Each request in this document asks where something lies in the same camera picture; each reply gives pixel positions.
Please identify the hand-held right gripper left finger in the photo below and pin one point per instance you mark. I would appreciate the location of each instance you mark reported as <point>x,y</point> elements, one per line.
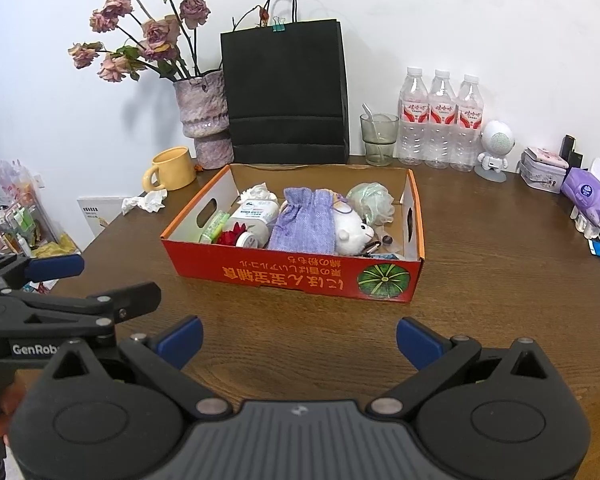
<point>185,341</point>

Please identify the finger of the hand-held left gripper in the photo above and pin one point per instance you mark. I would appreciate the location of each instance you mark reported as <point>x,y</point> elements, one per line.
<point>55,267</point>
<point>140,297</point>

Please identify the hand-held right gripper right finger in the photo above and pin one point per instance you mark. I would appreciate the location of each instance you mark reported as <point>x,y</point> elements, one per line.
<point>420,345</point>

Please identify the orange cardboard box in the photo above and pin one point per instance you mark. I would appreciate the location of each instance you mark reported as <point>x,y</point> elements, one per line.
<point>280,280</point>

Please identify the green mesh bath pouf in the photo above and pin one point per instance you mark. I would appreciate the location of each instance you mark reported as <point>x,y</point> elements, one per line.
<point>372,200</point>

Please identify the white tissue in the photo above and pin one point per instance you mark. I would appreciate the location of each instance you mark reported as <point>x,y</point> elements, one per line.
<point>145,202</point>
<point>257,194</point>

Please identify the person's left hand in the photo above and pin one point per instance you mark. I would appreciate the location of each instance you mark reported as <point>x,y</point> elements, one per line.
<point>10,405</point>

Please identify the yellow cloth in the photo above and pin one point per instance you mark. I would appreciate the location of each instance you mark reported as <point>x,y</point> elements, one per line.
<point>57,248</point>

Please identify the white card booklet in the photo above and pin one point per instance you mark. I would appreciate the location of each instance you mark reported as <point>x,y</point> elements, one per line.
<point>97,215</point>

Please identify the cluttered desk organiser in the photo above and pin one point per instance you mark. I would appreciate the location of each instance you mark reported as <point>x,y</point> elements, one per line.
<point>15,210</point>

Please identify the green tube pack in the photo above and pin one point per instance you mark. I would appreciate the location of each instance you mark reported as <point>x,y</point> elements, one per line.
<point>215,226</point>

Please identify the red fabric flower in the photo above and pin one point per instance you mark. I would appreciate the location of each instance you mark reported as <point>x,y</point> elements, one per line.
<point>230,236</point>

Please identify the white yellow plush toy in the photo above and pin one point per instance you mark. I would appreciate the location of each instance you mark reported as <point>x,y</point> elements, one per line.
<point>352,235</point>

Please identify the yellow mug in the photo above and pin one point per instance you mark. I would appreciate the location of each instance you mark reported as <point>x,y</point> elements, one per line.
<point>175,170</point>

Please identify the white labelled wipes pack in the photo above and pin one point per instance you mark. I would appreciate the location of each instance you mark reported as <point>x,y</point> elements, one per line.
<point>252,213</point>

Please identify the green tinted glass cup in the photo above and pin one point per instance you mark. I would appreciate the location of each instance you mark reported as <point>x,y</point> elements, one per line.
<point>380,145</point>

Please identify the clear plastic water bottle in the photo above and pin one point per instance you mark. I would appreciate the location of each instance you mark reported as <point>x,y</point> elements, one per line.
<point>467,135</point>
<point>440,135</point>
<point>412,130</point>

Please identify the patterned tin box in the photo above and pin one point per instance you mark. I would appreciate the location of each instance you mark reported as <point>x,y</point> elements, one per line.
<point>542,170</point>

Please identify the white robot figure speaker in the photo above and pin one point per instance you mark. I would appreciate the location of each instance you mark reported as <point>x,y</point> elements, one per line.
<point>497,140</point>

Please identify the purple tissue pack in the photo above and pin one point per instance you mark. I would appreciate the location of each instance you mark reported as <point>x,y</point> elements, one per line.
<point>592,195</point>

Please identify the clear glass straw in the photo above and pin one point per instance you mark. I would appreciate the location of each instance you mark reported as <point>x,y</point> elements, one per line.
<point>372,120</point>

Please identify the black slim case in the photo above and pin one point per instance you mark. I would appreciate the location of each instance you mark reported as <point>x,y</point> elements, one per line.
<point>570,152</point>

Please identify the dried pink roses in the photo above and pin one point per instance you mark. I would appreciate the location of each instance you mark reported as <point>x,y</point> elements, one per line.
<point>155,35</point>

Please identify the black paper bag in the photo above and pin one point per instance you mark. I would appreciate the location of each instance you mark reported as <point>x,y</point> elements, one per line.
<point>285,85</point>

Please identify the teal binder clip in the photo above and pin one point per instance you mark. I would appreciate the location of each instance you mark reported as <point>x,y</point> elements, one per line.
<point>278,25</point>

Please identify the white wall outlet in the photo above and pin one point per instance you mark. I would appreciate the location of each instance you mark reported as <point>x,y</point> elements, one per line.
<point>40,180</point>

